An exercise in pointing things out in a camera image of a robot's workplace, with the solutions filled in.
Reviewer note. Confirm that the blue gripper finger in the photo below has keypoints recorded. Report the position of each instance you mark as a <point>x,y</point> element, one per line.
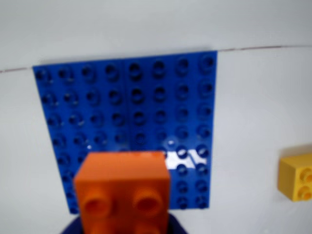
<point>73,228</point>
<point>177,225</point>

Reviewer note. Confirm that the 2x4 orange block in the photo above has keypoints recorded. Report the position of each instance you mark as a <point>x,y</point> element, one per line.
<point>122,190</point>

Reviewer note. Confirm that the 2x2 yellow block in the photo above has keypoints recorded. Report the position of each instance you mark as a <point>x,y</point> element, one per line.
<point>296,175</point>

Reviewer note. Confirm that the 8x8 blue baseplate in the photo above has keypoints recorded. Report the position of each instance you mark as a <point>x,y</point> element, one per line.
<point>122,102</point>

